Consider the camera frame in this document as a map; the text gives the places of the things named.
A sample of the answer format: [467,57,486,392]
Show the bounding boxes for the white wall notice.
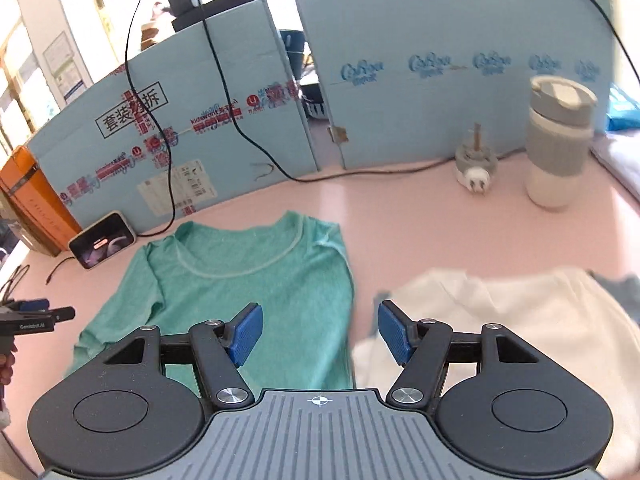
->
[42,30,83,101]

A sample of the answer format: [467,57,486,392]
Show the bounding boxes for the black cable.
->
[46,255,76,283]
[0,264,31,306]
[457,0,640,83]
[124,0,182,239]
[192,0,458,182]

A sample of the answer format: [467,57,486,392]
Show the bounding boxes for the green cloth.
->
[64,210,357,391]

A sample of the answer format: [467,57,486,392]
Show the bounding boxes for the plain light blue cardboard box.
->
[292,0,616,171]

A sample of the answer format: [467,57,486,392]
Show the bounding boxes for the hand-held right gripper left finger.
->
[102,302,264,408]

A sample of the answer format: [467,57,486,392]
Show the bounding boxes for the white black-trimmed polo shirt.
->
[352,267,640,396]

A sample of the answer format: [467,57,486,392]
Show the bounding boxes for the white grey-sleeved tumbler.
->
[525,76,597,211]

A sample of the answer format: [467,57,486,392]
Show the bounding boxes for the blue plastic bag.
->
[607,82,640,131]

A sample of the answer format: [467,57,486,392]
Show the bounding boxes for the orange box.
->
[0,145,81,253]

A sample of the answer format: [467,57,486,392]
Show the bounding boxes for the person's left hand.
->
[0,342,16,386]

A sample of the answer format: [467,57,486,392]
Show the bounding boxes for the blue-grey fleece garment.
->
[372,270,640,336]

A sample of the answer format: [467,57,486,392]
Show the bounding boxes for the white power adapter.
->
[454,122,499,193]

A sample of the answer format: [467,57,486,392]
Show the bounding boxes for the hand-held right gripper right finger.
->
[377,300,543,406]

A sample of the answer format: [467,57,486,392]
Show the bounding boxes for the brown cardboard box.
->
[0,195,61,258]

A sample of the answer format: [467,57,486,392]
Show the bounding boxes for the white-cased smartphone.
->
[68,211,137,270]

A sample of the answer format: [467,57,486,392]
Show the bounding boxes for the taped light blue cardboard box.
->
[25,0,321,233]

